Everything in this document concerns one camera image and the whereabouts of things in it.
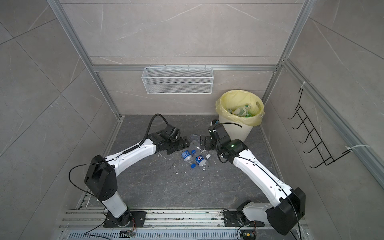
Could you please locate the clear crushed bottle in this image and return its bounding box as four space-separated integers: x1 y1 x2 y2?
189 134 201 151

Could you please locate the Pepsi blue label bottle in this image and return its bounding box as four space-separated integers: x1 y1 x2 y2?
195 155 208 167

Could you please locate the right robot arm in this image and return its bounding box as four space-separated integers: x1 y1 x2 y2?
200 119 306 236

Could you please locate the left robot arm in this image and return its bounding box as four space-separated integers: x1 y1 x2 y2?
84 125 190 220

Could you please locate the white plastic waste bin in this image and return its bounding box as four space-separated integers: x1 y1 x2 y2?
219 116 253 142

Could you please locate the yellow bin liner bag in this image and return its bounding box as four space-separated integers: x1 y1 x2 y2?
216 90 265 127

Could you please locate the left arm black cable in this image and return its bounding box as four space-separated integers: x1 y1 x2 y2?
68 113 170 240

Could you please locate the white wire mesh basket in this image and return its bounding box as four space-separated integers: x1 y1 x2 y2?
142 67 214 95

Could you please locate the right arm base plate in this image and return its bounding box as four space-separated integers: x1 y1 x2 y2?
222 209 266 227

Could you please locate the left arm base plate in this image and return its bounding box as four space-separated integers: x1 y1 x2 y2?
103 211 147 228

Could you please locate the black wire hook rack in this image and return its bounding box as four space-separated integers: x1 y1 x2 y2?
287 88 370 169

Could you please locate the aluminium front rail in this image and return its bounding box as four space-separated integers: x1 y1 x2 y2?
53 208 313 240

